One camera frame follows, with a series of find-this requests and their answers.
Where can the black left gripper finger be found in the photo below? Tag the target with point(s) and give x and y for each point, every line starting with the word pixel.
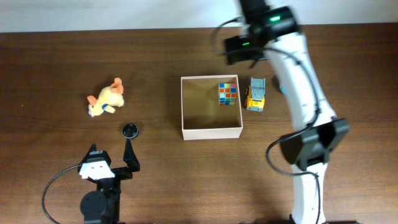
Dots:
pixel 130 158
pixel 92 149

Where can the yellow grey toy truck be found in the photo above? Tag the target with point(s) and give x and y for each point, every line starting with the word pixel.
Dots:
pixel 255 95

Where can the colourful puzzle cube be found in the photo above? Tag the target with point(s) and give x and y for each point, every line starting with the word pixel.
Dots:
pixel 227 94

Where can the pink cardboard box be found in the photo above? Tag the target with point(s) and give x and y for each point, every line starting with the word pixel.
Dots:
pixel 202 116

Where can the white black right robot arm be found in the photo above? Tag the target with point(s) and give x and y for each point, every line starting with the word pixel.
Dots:
pixel 275 35

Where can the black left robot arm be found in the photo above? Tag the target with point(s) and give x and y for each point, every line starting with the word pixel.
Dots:
pixel 102 205

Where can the black round puck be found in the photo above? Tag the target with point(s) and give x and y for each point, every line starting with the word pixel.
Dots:
pixel 130 131

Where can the blue white ball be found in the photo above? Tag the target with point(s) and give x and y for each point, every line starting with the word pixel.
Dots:
pixel 282 89

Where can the yellow plush bunny toy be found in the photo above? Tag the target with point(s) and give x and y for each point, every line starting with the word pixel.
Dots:
pixel 108 98

